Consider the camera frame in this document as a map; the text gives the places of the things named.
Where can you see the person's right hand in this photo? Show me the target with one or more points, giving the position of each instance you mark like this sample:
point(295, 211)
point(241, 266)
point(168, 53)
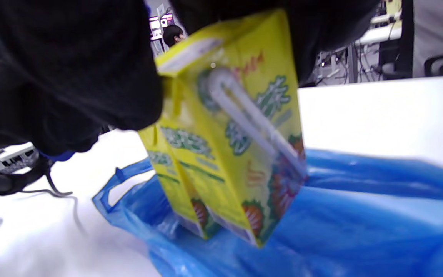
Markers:
point(90, 46)

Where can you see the person's left hand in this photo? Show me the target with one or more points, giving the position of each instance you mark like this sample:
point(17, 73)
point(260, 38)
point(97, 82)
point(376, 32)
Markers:
point(33, 115)

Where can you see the yellow chrysanthemum tea package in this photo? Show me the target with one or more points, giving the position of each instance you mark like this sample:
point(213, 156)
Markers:
point(244, 154)
point(167, 181)

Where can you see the blue plastic bag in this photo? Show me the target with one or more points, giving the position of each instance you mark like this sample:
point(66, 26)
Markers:
point(360, 215)

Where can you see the pink display shelf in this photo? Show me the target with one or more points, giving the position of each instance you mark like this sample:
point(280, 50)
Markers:
point(160, 25)

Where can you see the black mesh office chair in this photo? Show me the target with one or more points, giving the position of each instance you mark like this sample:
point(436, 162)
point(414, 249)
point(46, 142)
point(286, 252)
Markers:
point(406, 38)

